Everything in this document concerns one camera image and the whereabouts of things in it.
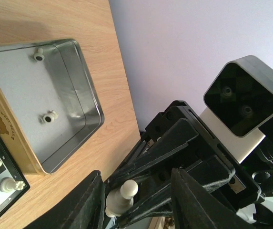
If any gold tin with white pieces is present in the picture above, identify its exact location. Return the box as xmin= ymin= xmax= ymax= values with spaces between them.
xmin=0 ymin=38 xmax=104 ymax=175

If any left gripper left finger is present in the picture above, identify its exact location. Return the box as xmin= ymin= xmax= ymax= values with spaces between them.
xmin=26 ymin=170 xmax=105 ymax=229

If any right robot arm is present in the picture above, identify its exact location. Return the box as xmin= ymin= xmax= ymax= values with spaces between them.
xmin=106 ymin=101 xmax=273 ymax=229

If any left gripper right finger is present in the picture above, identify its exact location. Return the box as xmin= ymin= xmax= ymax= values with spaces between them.
xmin=171 ymin=168 xmax=253 ymax=229

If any thirteenth white chess pawn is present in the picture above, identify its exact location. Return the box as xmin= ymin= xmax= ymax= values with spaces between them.
xmin=34 ymin=48 xmax=45 ymax=61

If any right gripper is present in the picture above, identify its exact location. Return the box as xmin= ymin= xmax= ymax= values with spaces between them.
xmin=107 ymin=100 xmax=261 ymax=227

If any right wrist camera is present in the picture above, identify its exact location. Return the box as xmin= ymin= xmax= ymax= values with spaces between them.
xmin=203 ymin=55 xmax=273 ymax=137

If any twelfth white chess pawn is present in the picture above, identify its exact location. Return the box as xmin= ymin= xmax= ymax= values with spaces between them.
xmin=105 ymin=179 xmax=139 ymax=218

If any fourteenth white chess pawn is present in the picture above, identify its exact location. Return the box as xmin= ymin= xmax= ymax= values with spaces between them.
xmin=43 ymin=110 xmax=58 ymax=123

